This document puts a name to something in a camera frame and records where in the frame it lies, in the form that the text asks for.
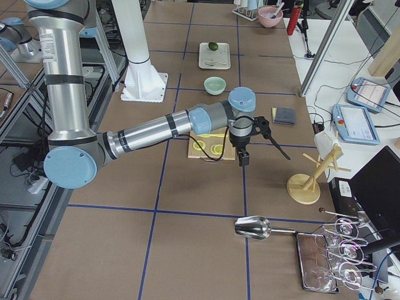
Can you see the pink bowl with ice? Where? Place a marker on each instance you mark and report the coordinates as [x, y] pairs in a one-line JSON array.
[[268, 17]]

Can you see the metal scoop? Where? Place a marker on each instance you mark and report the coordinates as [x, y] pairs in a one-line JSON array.
[[258, 227]]

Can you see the aluminium frame post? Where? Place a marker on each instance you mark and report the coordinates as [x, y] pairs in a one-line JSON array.
[[333, 28]]

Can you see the wooden mug tree stand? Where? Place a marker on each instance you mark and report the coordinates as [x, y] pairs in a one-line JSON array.
[[304, 188]]

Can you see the red bottle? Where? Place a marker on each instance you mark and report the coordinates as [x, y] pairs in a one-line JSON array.
[[293, 20]]

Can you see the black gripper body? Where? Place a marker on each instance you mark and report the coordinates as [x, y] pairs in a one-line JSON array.
[[239, 144]]

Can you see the black selfie stick tripod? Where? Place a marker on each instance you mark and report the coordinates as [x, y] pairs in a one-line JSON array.
[[303, 25]]

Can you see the near blue teach pendant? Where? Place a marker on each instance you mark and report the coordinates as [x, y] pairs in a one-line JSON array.
[[354, 124]]

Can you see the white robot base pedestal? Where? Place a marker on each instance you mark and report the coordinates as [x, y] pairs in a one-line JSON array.
[[142, 82]]

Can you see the far blue teach pendant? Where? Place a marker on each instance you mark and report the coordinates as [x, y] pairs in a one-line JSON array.
[[369, 94]]

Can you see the green ceramic bowl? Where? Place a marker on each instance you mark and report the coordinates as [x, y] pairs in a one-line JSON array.
[[214, 85]]

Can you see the yellow plastic knife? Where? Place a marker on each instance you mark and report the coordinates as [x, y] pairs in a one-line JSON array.
[[209, 135]]

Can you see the blue teach pendant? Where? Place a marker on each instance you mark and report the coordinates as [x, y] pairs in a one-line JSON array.
[[354, 124], [369, 94]]

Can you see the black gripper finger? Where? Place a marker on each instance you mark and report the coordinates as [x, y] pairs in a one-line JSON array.
[[244, 157], [278, 147]]

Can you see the lemon slice stack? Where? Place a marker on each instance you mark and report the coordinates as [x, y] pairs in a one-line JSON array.
[[199, 145]]

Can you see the single lemon slice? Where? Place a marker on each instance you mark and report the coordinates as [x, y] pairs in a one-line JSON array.
[[217, 149]]

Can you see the white rectangular bear tray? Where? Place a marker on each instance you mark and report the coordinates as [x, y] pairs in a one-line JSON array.
[[218, 59]]

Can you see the wooden cutting board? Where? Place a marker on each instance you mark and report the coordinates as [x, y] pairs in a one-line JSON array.
[[213, 143]]

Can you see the dark tray with glasses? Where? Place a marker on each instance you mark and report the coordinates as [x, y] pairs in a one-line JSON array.
[[312, 256]]

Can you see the green avocado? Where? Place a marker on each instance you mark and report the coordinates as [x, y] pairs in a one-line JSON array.
[[213, 46]]

